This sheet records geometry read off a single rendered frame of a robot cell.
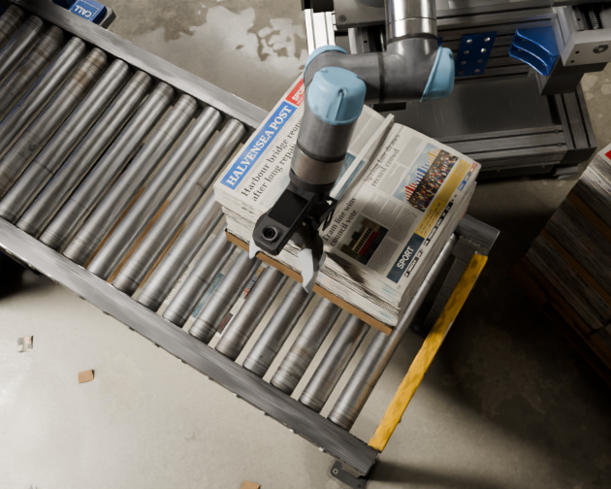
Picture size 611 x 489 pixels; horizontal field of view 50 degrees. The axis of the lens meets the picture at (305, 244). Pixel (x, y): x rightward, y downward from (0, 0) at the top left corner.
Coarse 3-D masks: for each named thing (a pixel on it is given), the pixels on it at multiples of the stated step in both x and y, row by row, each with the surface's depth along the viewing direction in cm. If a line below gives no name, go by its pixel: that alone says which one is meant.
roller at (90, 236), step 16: (176, 112) 148; (192, 112) 150; (160, 128) 147; (176, 128) 148; (160, 144) 146; (144, 160) 144; (160, 160) 147; (128, 176) 143; (144, 176) 145; (112, 192) 142; (128, 192) 143; (112, 208) 141; (96, 224) 140; (112, 224) 142; (80, 240) 139; (96, 240) 140; (80, 256) 138
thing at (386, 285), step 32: (384, 160) 115; (416, 160) 115; (448, 160) 115; (384, 192) 112; (416, 192) 112; (448, 192) 112; (352, 224) 110; (384, 224) 110; (416, 224) 109; (448, 224) 115; (352, 256) 107; (384, 256) 107; (416, 256) 107; (352, 288) 116; (384, 288) 107; (416, 288) 119; (384, 320) 120
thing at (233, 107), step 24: (0, 0) 165; (24, 0) 161; (48, 0) 161; (48, 24) 161; (72, 24) 158; (96, 24) 158; (120, 48) 155; (168, 72) 152; (192, 96) 149; (216, 96) 149; (240, 120) 146; (480, 240) 134
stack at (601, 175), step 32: (608, 160) 135; (576, 192) 152; (608, 192) 141; (576, 224) 160; (608, 224) 149; (544, 256) 186; (576, 256) 169; (608, 256) 156; (544, 288) 199; (576, 288) 181; (608, 288) 165; (608, 320) 181; (608, 384) 199
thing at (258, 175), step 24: (288, 96) 120; (264, 120) 118; (288, 120) 118; (360, 120) 119; (264, 144) 116; (288, 144) 116; (240, 168) 114; (264, 168) 114; (288, 168) 114; (216, 192) 115; (240, 192) 112; (264, 192) 112; (240, 216) 119; (288, 264) 125
